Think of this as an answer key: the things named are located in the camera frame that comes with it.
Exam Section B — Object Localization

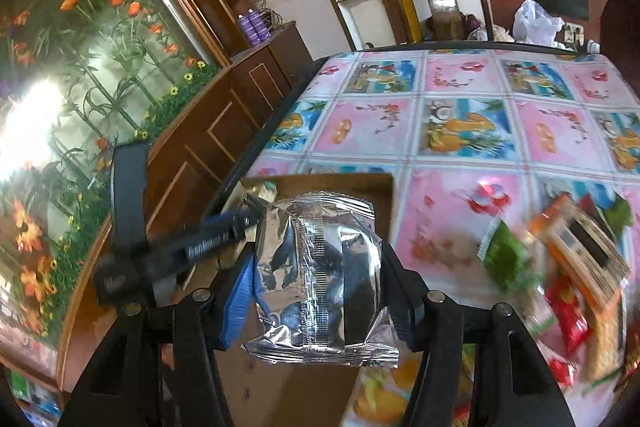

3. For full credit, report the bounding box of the purple bottle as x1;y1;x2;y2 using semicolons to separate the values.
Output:
238;14;262;46
248;9;271;42

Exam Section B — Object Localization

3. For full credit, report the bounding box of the dark green snack packet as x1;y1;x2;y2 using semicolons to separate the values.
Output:
602;194;634;241

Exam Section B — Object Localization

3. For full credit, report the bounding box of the colourful patterned tablecloth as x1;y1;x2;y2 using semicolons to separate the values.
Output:
246;48;640;427

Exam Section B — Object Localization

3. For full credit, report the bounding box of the orange seaweed cracker pack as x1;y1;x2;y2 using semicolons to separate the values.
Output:
527;193;631;314

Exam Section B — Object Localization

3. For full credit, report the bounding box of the floral wall mural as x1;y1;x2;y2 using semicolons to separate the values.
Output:
0;0;224;353

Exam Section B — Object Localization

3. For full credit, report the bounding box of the silver foil snack bag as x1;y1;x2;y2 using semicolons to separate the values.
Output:
243;192;400;367

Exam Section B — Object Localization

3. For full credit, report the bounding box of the white plastic bag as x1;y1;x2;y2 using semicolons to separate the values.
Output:
512;0;565;48

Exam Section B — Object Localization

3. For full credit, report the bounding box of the red snack packet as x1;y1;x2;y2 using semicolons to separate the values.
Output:
544;275;591;355

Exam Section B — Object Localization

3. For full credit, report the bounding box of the brown cardboard box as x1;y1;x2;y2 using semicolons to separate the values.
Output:
171;172;396;427

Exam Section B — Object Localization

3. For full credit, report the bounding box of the cracker pack with green ends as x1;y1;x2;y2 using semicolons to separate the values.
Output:
580;295;627;397

